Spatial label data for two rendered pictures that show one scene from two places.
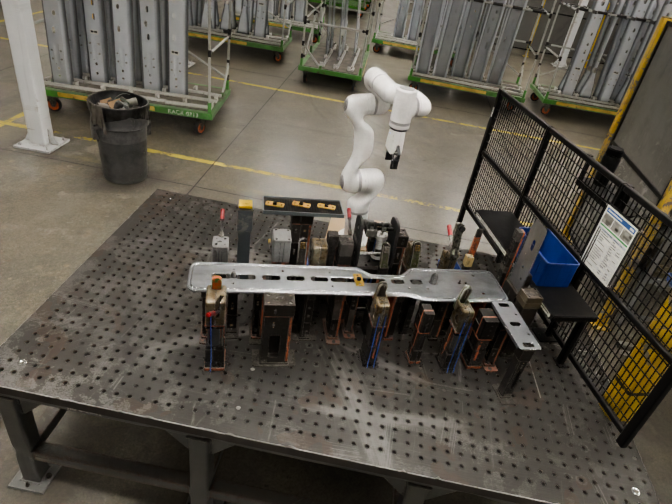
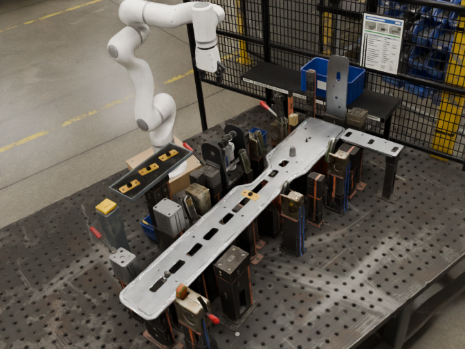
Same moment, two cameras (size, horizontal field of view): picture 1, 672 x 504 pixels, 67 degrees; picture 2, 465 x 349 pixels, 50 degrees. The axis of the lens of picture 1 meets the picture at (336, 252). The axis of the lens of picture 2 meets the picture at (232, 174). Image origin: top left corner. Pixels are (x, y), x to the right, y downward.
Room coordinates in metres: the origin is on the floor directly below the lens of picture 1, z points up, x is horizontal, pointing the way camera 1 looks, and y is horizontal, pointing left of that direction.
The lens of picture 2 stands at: (0.47, 0.87, 2.46)
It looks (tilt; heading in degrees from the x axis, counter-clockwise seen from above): 39 degrees down; 325
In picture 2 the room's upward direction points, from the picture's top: 6 degrees counter-clockwise
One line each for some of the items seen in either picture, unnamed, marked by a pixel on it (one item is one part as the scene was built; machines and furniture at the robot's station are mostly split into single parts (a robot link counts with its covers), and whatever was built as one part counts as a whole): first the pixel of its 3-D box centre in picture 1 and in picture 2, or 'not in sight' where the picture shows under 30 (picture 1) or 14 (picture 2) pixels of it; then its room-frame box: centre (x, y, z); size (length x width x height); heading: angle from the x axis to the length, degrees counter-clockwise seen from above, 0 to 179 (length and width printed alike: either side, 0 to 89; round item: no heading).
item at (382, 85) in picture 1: (401, 96); (184, 15); (2.15, -0.16, 1.69); 0.30 x 0.16 x 0.09; 21
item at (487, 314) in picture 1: (479, 338); (346, 171); (1.70, -0.69, 0.84); 0.11 x 0.10 x 0.28; 13
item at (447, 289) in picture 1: (354, 281); (249, 199); (1.75, -0.10, 1.00); 1.38 x 0.22 x 0.02; 103
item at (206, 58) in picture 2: (396, 138); (207, 55); (2.03, -0.17, 1.55); 0.10 x 0.07 x 0.11; 13
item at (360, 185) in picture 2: (497, 340); (356, 162); (1.71, -0.77, 0.84); 0.11 x 0.06 x 0.29; 13
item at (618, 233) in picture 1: (609, 245); (381, 43); (1.90, -1.13, 1.30); 0.23 x 0.02 x 0.31; 13
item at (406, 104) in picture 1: (404, 104); (204, 21); (2.03, -0.17, 1.70); 0.09 x 0.08 x 0.13; 111
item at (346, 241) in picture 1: (340, 272); (213, 201); (1.95, -0.04, 0.89); 0.13 x 0.11 x 0.38; 13
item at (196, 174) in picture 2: (327, 268); (201, 206); (1.95, 0.03, 0.90); 0.05 x 0.05 x 0.40; 13
